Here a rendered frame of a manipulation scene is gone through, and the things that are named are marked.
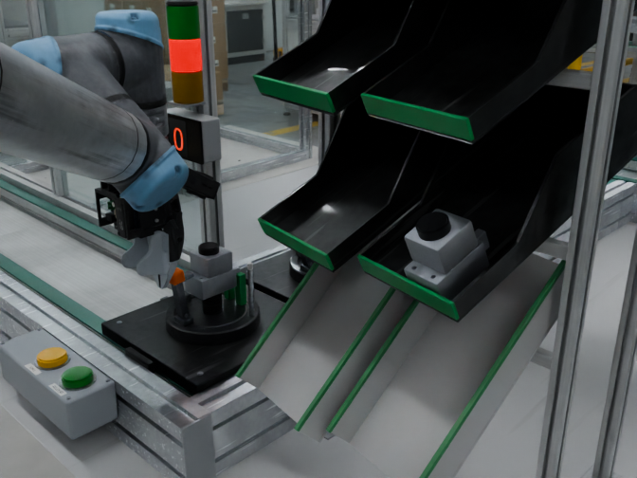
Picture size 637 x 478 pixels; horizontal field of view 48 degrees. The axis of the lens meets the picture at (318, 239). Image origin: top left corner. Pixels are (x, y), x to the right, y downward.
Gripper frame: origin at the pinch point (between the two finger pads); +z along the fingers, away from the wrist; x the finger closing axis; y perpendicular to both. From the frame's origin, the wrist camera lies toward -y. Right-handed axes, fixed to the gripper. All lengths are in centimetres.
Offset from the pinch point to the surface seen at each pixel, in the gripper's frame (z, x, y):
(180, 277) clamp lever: 0.2, 1.0, -1.7
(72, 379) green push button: 9.8, -0.5, 15.0
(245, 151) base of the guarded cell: 21, -103, -102
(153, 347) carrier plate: 10.0, -0.2, 2.9
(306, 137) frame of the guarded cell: 13, -81, -109
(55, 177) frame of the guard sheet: 6, -75, -21
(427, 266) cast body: -15.5, 43.7, 0.6
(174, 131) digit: -14.4, -19.7, -16.8
